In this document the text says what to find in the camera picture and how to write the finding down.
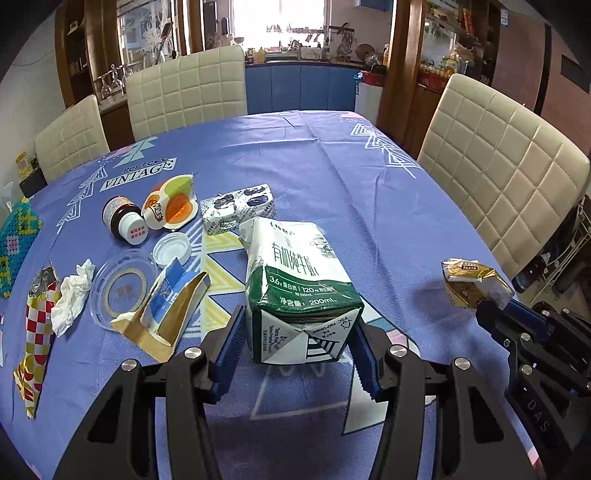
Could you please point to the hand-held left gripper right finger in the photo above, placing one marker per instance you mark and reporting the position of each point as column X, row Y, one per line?
column 364, row 364

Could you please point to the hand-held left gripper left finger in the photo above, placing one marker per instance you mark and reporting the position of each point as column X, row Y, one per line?
column 231, row 350

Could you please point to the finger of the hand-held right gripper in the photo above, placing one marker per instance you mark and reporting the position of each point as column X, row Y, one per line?
column 498, row 325
column 531, row 318

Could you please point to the gold snack wrapper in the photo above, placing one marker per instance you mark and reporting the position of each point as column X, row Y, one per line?
column 471, row 281

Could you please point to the green and white milk carton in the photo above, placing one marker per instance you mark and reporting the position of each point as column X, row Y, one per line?
column 295, row 286

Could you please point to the clear plastic lid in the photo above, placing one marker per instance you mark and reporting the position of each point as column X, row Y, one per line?
column 115, row 286

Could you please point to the torn blue paper carton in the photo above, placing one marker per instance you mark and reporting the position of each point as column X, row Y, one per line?
column 171, row 309

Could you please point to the white screw cap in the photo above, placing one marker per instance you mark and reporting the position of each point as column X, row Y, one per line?
column 171, row 249

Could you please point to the silver patterned milk pack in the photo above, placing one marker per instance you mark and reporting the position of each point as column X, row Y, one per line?
column 235, row 207

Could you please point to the cream quilted chair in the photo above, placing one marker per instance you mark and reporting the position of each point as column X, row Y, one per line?
column 184, row 92
column 69, row 138
column 503, row 161

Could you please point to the orange and green yogurt cup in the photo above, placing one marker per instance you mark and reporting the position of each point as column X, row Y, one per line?
column 171, row 203

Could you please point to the crumpled white tissue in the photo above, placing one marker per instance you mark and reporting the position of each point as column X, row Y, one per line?
column 69, row 300

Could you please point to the brown bottle with white cap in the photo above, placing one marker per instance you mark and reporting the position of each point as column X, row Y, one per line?
column 122, row 219

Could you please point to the red checkered snack wrapper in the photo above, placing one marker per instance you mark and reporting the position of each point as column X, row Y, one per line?
column 39, row 323

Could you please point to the blue and yellow beaded mat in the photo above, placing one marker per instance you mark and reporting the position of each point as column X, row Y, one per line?
column 18, row 244

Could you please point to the white bin with red lid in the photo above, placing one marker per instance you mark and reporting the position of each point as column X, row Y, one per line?
column 369, row 99

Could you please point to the blue kitchen cabinet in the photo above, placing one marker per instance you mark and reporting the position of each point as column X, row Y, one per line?
column 300, row 87

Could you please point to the row of wine glasses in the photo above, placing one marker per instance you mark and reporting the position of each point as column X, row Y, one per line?
column 113, row 83

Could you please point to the wooden shelf cabinet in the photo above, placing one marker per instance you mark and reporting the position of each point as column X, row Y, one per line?
column 406, row 46

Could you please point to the kitchen window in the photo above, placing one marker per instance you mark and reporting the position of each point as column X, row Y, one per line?
column 281, row 18

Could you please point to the wooden glass display cabinet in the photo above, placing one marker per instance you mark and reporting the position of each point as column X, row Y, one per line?
column 92, row 37

